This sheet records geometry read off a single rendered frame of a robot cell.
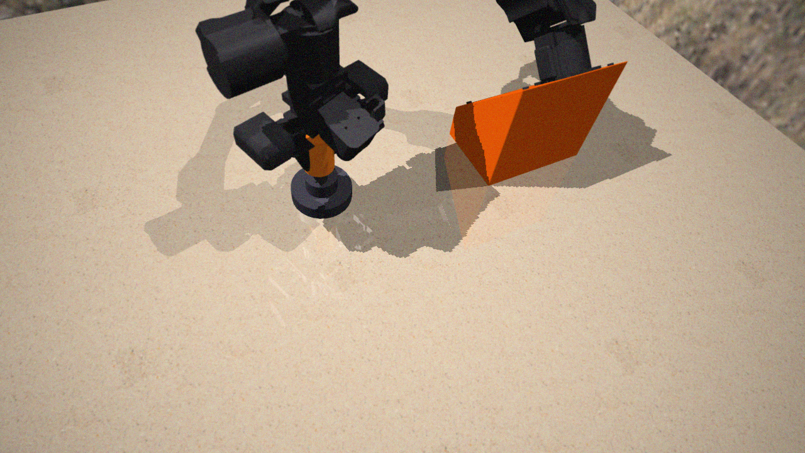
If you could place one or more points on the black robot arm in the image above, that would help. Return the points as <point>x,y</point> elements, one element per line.
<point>249,49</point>

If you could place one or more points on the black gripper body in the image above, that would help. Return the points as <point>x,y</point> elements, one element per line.
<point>271,143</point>

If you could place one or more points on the dark grey round pedestal with shaft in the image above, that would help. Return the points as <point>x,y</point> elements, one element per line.
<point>321,197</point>

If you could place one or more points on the orange cylinder with hole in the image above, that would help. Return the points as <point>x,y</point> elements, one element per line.
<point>322,158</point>

